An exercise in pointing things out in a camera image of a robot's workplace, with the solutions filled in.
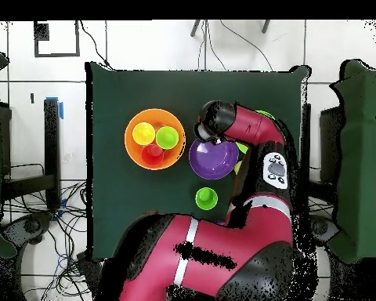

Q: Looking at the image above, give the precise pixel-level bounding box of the yellow-orange stepped cup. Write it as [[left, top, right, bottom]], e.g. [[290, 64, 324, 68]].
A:
[[132, 121, 156, 146]]

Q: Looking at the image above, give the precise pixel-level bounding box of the dark office chair base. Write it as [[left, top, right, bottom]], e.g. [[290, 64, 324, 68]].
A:
[[1, 212, 54, 255]]

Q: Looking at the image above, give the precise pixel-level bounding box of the blue tape strip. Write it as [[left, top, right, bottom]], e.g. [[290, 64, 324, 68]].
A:
[[45, 96, 64, 120]]

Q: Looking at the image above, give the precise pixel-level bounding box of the grey office chair base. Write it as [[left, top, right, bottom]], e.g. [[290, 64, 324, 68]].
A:
[[311, 216, 341, 247]]

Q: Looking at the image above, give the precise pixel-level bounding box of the black stand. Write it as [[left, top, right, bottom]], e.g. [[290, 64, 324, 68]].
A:
[[0, 97, 62, 209]]

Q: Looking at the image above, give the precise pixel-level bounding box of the orange-red cup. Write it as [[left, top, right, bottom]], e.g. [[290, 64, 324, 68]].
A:
[[140, 143, 165, 168]]

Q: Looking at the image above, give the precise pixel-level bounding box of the black power strip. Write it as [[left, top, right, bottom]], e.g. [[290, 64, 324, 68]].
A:
[[76, 250, 103, 285]]

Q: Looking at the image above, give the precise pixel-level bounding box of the light green tapered cup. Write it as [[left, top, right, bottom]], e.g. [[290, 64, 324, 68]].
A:
[[155, 125, 180, 151]]

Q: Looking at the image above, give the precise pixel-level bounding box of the large yellow-orange bowl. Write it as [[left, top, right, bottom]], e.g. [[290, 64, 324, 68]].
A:
[[124, 108, 186, 171]]

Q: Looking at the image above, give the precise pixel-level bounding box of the green stepped cup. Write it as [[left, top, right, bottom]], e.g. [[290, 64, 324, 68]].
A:
[[195, 187, 219, 212]]

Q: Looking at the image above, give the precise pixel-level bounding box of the black box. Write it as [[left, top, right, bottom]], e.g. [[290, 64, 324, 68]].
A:
[[319, 105, 344, 184]]

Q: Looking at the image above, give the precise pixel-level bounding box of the purple bowl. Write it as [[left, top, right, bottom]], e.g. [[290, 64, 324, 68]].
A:
[[188, 138, 240, 181]]

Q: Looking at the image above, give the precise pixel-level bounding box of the green bowl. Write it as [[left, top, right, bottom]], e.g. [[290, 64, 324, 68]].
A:
[[235, 110, 276, 155]]

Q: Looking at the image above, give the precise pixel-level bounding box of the dark green tablecloth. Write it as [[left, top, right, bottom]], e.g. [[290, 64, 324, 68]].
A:
[[85, 61, 311, 263]]

